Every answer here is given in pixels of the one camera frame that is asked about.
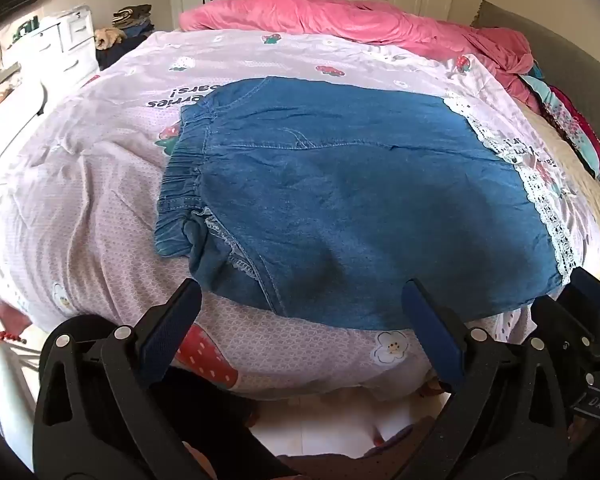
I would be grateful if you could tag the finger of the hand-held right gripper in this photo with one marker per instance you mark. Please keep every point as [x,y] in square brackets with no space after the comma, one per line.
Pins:
[597,290]

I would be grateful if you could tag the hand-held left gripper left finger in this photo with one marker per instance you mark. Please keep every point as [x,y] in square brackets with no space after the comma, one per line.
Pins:
[172,322]

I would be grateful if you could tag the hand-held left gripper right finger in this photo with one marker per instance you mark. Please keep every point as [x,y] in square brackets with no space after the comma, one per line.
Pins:
[430,330]

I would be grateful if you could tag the strawberry printed pink quilt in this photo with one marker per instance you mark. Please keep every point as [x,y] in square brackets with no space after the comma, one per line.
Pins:
[105,185]

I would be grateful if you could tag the pile of colourful clothes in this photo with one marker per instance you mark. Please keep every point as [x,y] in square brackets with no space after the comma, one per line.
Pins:
[565,115]

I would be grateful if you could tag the grey padded headboard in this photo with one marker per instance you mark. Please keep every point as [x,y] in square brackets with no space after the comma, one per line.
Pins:
[570,70]

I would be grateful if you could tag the white drawer cabinet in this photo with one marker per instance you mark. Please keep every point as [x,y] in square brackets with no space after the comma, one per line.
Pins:
[62,42]

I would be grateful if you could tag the stack of dark folded clothes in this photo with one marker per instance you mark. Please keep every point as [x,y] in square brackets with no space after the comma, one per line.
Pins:
[127,25]

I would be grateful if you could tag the pink duvet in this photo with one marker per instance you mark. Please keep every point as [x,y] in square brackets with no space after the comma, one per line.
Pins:
[330,20]

